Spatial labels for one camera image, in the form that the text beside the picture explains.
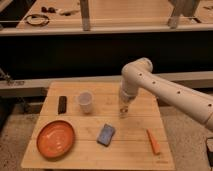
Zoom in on small clear bottle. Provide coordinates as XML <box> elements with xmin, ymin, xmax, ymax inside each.
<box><xmin>119</xmin><ymin>101</ymin><xmax>128</xmax><ymax>118</ymax></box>

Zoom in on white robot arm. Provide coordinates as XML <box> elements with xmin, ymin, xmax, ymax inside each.
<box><xmin>119</xmin><ymin>57</ymin><xmax>213</xmax><ymax>132</ymax></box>

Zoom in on translucent plastic cup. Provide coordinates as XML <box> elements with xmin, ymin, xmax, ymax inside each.
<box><xmin>77</xmin><ymin>91</ymin><xmax>93</xmax><ymax>113</ymax></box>

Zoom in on black rectangular block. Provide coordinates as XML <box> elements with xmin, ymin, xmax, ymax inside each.
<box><xmin>58</xmin><ymin>96</ymin><xmax>67</xmax><ymax>114</ymax></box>

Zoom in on blue sponge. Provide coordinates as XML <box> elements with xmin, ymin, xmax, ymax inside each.
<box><xmin>97</xmin><ymin>124</ymin><xmax>115</xmax><ymax>146</ymax></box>

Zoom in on orange plate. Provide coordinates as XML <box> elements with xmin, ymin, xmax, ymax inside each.
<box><xmin>36</xmin><ymin>120</ymin><xmax>75</xmax><ymax>159</ymax></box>

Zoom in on orange carrot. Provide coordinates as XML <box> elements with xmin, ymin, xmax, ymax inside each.
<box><xmin>146</xmin><ymin>129</ymin><xmax>161</xmax><ymax>155</ymax></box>

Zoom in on white tool on bench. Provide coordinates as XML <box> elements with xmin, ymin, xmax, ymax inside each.
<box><xmin>56</xmin><ymin>9</ymin><xmax>80</xmax><ymax>16</ymax></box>

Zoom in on small dark objects on bench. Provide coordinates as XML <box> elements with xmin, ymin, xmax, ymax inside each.
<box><xmin>41</xmin><ymin>7</ymin><xmax>56</xmax><ymax>13</ymax></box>

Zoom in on metal clamp at left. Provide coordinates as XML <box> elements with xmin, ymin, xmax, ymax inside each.
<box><xmin>0</xmin><ymin>67</ymin><xmax>25</xmax><ymax>86</ymax></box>

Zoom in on grey metal post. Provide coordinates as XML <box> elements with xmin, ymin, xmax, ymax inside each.
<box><xmin>80</xmin><ymin>0</ymin><xmax>90</xmax><ymax>31</ymax></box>

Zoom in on coiled black cable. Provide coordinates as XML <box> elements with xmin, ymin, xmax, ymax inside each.
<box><xmin>24</xmin><ymin>13</ymin><xmax>51</xmax><ymax>27</ymax></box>

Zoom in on grey metal bracket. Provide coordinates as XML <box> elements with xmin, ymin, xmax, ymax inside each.
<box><xmin>167</xmin><ymin>0</ymin><xmax>201</xmax><ymax>29</ymax></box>

